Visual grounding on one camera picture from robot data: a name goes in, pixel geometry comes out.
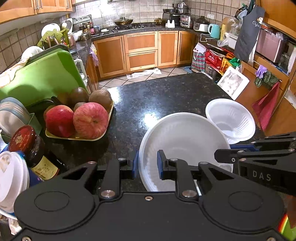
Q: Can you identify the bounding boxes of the blue paper cup white lid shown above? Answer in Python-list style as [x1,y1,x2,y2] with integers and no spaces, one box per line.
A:
[1,151,43,214]

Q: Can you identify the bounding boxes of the red apple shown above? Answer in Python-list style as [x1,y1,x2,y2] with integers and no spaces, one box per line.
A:
[73,102,109,140]
[45,105,75,138]

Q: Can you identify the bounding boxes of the purple rubber glove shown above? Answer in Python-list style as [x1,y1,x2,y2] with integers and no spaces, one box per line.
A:
[255,65,267,79]

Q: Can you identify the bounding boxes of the white framed box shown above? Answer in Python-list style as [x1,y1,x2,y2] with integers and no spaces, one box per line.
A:
[217,66,249,100]

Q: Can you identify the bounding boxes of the green cutting board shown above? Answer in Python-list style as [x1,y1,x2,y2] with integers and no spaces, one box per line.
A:
[1,50,86,106]

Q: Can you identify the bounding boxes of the red shopping bag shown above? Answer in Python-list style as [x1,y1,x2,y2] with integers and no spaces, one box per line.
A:
[205,49,225,70]

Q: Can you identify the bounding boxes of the red apple right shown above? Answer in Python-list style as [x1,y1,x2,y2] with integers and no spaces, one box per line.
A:
[73,102,109,140]

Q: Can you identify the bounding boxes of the yellow fruit tray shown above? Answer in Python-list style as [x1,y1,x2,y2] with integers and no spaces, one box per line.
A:
[45,99,115,142]

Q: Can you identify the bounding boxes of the red apple left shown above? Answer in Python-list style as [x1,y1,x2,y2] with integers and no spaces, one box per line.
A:
[45,105,75,138]

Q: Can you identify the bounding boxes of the white plastic bowl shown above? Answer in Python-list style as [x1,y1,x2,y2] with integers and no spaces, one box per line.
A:
[205,98,256,144]
[138,113,233,192]

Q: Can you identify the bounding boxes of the brown kiwi fruit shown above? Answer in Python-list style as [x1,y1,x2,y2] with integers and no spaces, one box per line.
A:
[88,89,112,112]

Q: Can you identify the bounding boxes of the black wok on stove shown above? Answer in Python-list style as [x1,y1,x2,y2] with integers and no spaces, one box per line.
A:
[114,17,133,26]

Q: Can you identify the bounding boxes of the dark apron hanging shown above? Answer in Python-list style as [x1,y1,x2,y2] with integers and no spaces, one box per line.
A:
[234,1,265,63]

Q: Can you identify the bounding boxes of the red cloth hanging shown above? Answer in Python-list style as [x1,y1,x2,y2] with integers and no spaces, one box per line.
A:
[251,82,280,131]

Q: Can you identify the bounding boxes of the dark jar red lid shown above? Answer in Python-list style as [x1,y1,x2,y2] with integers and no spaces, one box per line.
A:
[8,125,67,180]

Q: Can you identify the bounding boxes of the silver toaster oven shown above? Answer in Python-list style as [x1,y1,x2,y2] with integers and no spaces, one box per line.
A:
[256,29,287,63]

